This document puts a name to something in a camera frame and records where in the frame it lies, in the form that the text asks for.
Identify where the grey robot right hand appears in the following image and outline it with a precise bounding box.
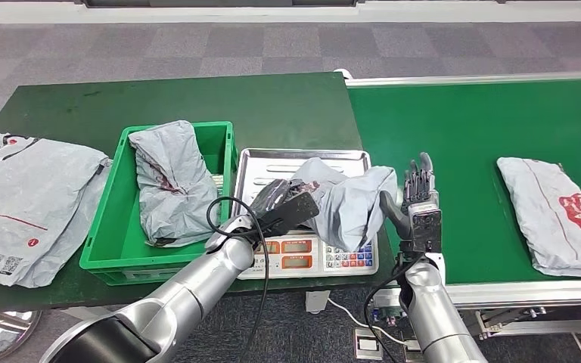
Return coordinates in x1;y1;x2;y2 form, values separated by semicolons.
379;152;442;241

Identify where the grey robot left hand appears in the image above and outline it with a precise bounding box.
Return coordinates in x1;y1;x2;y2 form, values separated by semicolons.
248;178;322;219

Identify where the grey parcel bag with red print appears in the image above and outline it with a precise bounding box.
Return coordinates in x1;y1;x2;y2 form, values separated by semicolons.
290;157;399;253
496;157;581;280

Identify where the green conveyor belt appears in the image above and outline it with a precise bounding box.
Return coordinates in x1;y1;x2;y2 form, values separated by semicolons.
333;70;581;337

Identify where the steel scale tray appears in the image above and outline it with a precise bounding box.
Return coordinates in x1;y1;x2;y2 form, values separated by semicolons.
231;147;373;237

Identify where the white electronic scale body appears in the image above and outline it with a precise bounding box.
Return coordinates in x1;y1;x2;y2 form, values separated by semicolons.
238;232;379;280

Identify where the white table leg block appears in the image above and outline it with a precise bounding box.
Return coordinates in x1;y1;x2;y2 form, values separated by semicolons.
305;291;331;315

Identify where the silver floor socket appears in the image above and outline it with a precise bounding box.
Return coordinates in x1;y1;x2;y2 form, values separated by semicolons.
354;329;385;362
401;338;423;363

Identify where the green plastic crate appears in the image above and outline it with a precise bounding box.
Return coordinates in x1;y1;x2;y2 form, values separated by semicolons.
79;121;238;287

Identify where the large grey mailer with black print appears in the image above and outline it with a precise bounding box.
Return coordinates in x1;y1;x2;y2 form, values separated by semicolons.
0;132;113;289

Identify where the white table foot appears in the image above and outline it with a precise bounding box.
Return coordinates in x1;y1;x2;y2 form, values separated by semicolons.
62;306;113;324

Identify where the large grey mailer with QR codes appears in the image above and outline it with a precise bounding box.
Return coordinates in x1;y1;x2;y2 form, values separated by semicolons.
0;138;108;287

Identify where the round chrome base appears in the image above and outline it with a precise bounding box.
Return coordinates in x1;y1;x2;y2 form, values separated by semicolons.
0;310;45;363

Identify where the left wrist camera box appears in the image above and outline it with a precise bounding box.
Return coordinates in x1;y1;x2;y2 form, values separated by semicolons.
257;191;320;239

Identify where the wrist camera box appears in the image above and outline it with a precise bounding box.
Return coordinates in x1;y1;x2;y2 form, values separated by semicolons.
257;191;320;239
410;209;443;254

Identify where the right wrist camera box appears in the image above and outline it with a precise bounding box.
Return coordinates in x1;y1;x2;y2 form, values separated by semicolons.
410;209;443;254

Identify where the black left camera cable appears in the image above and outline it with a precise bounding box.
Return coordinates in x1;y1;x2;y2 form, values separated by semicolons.
206;196;272;363

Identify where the black camera cable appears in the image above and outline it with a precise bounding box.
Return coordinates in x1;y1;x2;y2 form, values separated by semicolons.
362;255;424;363
206;196;272;363

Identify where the black right camera cable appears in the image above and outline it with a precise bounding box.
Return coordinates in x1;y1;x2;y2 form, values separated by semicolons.
362;255;424;363

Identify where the white power cable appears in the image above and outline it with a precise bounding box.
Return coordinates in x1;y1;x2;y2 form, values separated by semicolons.
328;299;407;346

